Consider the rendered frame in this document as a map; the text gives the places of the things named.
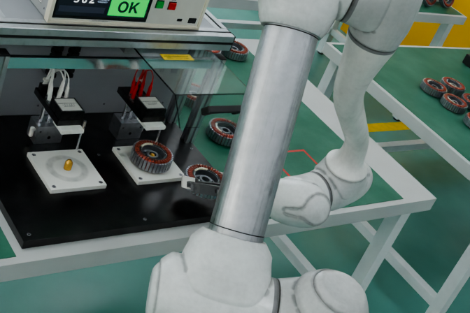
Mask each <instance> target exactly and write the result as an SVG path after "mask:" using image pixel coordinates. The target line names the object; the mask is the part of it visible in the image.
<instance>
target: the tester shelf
mask: <svg viewBox="0 0 470 313"><path fill-rule="evenodd" d="M235 38H236V37H235V35H233V33H232V32H230V30H228V29H227V28H226V27H225V26H224V25H223V24H222V23H221V22H220V21H219V20H218V19H217V18H216V17H214V16H213V15H212V14H211V13H210V12H209V11H208V10H207V9H206V12H205V14H204V17H203V20H202V22H201V25H200V27H199V30H191V29H162V28H146V27H117V26H101V25H86V24H56V23H47V22H46V21H45V20H44V17H43V16H42V14H41V13H40V12H39V10H38V9H37V7H35V5H34V4H33V3H32V2H31V0H0V45H42V46H69V47H96V48H147V49H173V50H225V51H231V48H232V45H233V44H234V41H235Z"/></svg>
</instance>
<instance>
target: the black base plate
mask: <svg viewBox="0 0 470 313"><path fill-rule="evenodd" d="M113 113H122V112H99V113H85V114H84V117H83V119H84V120H86V121H87V123H86V125H85V129H84V133H83V136H82V138H81V141H80V145H79V148H78V149H82V150H83V151H84V153H85V154H86V156H87V157H88V159H89V160H90V161H91V163H92V164H93V166H94V167H95V168H96V170H97V171H98V173H99V174H100V176H101V177H102V178H103V180H104V182H105V183H106V184H107V185H106V188H105V189H93V190H85V191H72V192H64V193H57V194H50V192H49V191H48V189H47V188H46V186H45V185H44V183H43V181H42V180H41V178H40V177H39V175H38V173H37V172H36V170H35V169H34V167H33V166H32V164H31V162H30V160H29V159H28V157H27V152H44V151H55V150H74V149H75V148H76V144H77V142H78V137H79V135H80V134H79V133H78V134H64V135H62V139H61V142H60V143H44V144H33V142H32V141H31V139H30V138H29V136H28V135H27V129H28V126H29V121H30V118H31V116H40V115H11V116H0V211H1V213H2V214H3V216H4V218H5V220H6V221H7V223H8V225H9V227H10V229H11V231H12V232H13V234H14V236H15V238H16V240H17V241H18V243H19V245H20V246H21V248H22V249H26V248H31V247H40V246H46V245H55V244H60V243H65V242H75V241H80V240H89V239H95V238H104V237H109V236H114V235H124V234H129V233H138V232H144V231H152V230H157V229H163V228H172V227H177V226H186V225H192V224H201V223H206V222H210V220H211V216H212V213H213V208H214V206H215V201H216V199H206V198H201V197H199V196H196V194H195V195H194V194H193V193H191V192H190V191H188V190H187V189H186V188H183V187H181V181H176V182H163V183H155V184H142V185H137V184H136V183H135V181H134V180H133V178H132V177H131V175H130V174H129V173H128V172H127V170H126V169H125V168H124V166H123V165H122V164H121V162H120V161H119V159H118V158H117V157H116V156H115V154H114V153H113V151H112V148H113V147H122V146H133V144H134V143H135V142H136V141H138V140H151V141H153V140H155V139H156V137H157V133H158V131H159V130H148V131H146V130H145V129H144V128H143V131H142V132H141V136H140V138H131V139H118V140H116V139H115V137H114V136H113V134H112V133H111V132H110V131H109V126H110V123H111V120H112V117H113ZM164 125H165V126H166V128H165V129H163V130H162V132H161V134H160V136H159V140H158V144H159V143H161V144H163V145H164V146H166V147H167V148H169V150H171V152H172V153H173V161H174V162H175V164H176V165H177V166H178V167H179V169H180V170H181V171H182V172H183V174H185V171H186V169H187V167H188V166H191V165H193V164H203V165H207V167H208V166H210V167H212V165H210V163H209V162H208V161H207V160H206V158H205V157H204V156H203V155H202V153H201V152H200V151H199V150H198V149H197V148H196V147H195V146H194V144H193V143H191V142H189V143H185V142H184V139H182V138H181V136H182V133H183V131H182V130H181V129H180V128H179V126H178V125H177V124H176V123H173V122H172V123H168V122H167V119H166V121H165V123H164ZM213 169H214V168H213Z"/></svg>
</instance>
